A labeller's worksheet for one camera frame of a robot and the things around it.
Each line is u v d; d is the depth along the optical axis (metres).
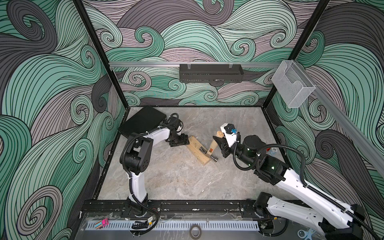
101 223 0.67
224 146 0.57
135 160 0.51
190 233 0.65
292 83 0.79
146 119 1.07
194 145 0.93
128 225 0.70
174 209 0.75
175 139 0.82
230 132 0.53
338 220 0.38
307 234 0.66
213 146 0.72
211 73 0.96
